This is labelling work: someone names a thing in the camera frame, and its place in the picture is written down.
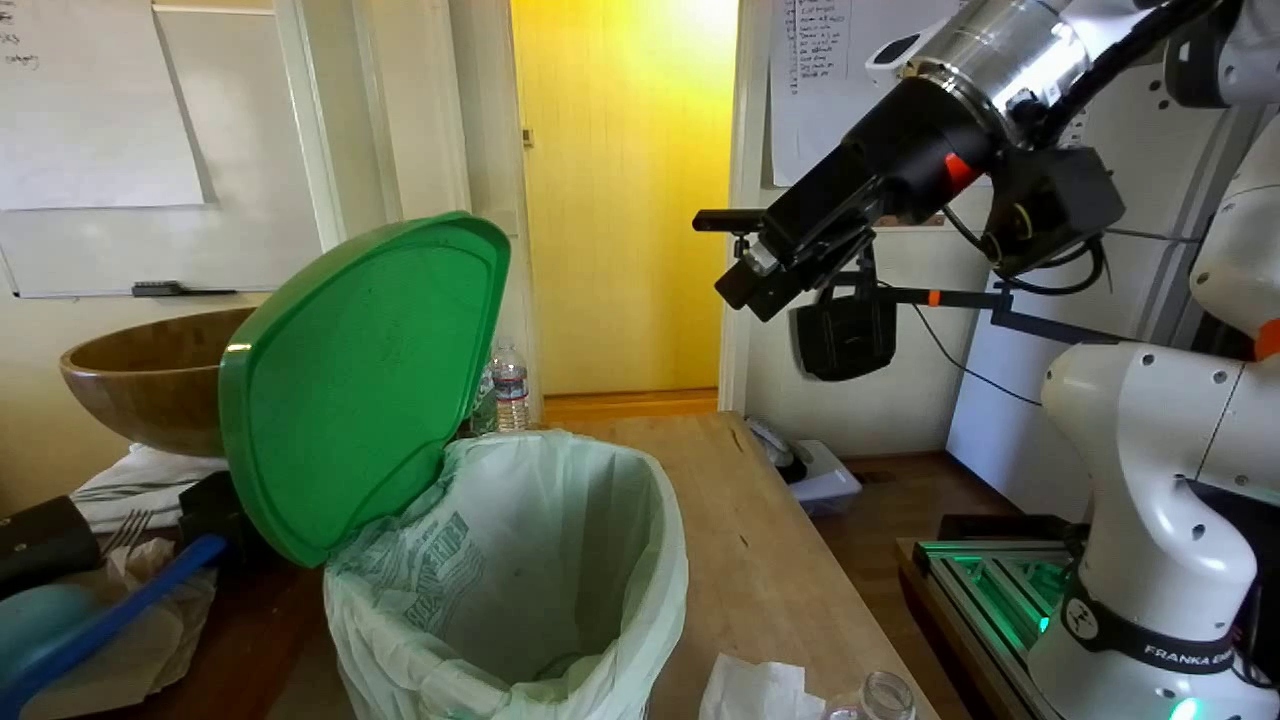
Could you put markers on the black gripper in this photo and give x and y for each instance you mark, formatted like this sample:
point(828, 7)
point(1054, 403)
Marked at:
point(887, 163)

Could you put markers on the pale green bin liner bag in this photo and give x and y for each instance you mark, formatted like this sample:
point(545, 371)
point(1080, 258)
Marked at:
point(535, 574)

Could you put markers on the white bin with green lid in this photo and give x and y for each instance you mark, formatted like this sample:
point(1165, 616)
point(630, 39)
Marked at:
point(362, 384)

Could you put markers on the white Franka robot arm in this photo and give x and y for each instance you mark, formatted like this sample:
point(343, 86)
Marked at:
point(1162, 442)

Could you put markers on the yellow door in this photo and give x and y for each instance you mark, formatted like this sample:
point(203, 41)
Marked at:
point(627, 200)

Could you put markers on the white paper sheet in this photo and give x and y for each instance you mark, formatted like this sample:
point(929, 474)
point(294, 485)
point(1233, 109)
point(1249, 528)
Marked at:
point(812, 83)

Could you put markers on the white flat box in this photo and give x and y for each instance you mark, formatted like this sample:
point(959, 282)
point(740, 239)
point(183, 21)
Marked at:
point(827, 481)

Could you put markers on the large clear water bottle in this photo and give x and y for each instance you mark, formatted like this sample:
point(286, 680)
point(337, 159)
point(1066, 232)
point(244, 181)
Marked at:
point(510, 393)

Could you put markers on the crumpled white tissue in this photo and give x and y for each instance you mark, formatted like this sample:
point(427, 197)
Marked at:
point(755, 692)

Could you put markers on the black whiteboard marker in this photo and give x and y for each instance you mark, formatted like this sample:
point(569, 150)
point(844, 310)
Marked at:
point(183, 289)

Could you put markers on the black brush head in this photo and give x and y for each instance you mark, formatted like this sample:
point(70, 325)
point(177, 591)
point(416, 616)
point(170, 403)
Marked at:
point(223, 512)

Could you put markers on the large wooden bowl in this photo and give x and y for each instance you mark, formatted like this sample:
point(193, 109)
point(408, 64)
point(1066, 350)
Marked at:
point(145, 384)

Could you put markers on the striped white dish towel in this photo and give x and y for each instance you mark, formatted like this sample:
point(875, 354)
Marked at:
point(135, 481)

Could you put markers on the crumpled white cloth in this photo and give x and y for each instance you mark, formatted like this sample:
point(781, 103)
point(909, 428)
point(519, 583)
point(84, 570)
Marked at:
point(145, 653)

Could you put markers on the black flat object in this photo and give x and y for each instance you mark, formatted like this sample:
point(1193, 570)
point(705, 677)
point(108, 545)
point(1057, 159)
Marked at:
point(44, 540)

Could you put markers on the teal rounded object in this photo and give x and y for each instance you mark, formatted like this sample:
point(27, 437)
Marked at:
point(35, 627)

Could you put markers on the black camera on mount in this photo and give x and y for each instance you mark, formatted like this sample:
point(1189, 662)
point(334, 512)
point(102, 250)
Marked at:
point(840, 333)

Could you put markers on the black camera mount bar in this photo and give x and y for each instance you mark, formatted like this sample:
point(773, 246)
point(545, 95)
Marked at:
point(961, 297)

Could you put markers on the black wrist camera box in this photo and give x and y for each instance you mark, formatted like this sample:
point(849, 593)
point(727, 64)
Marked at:
point(1061, 200)

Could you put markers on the white wall whiteboard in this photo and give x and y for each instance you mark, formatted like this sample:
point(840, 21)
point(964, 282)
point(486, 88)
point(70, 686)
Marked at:
point(242, 163)

